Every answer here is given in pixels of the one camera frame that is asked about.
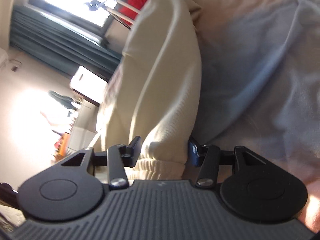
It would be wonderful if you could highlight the red garment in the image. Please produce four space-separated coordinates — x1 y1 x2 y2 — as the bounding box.
119 0 147 20

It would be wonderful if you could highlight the cream white zip sweatshirt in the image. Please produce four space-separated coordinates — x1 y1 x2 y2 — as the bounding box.
94 0 201 181

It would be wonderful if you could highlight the pastel rainbow bed sheet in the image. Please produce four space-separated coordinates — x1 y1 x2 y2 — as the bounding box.
193 0 319 232

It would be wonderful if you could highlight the white board dark chair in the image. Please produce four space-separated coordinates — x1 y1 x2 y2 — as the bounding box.
69 66 107 104

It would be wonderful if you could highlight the teal green curtain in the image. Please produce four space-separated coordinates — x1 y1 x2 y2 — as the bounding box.
10 6 122 81

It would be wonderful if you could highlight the white dresser cabinet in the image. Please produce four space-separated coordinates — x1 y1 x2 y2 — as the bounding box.
66 100 99 155

